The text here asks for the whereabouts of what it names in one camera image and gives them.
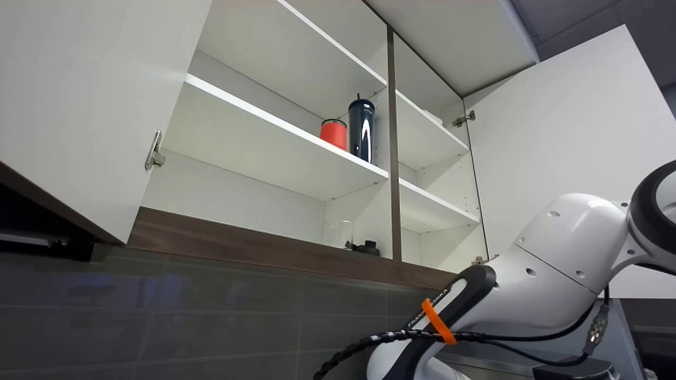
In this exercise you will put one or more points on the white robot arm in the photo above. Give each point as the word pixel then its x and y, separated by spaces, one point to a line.
pixel 563 260

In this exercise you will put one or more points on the small black object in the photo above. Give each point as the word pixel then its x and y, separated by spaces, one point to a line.
pixel 364 248

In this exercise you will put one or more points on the red cup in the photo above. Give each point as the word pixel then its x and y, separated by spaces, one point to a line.
pixel 334 134

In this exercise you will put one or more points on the dark blue bottle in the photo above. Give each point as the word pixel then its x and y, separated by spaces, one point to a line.
pixel 363 128

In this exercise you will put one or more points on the brown wooden cabinet trim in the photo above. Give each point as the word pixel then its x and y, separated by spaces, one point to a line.
pixel 246 246

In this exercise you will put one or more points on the metal cabinet hinge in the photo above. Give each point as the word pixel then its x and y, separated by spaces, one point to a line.
pixel 154 153
pixel 464 118

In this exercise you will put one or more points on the white cabinet door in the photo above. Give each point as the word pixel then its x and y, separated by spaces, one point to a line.
pixel 578 112
pixel 86 97

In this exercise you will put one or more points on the under-cabinet light fixture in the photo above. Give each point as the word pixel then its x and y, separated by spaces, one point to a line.
pixel 33 238

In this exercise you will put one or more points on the white open wall cabinet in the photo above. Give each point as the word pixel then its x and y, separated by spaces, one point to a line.
pixel 268 139

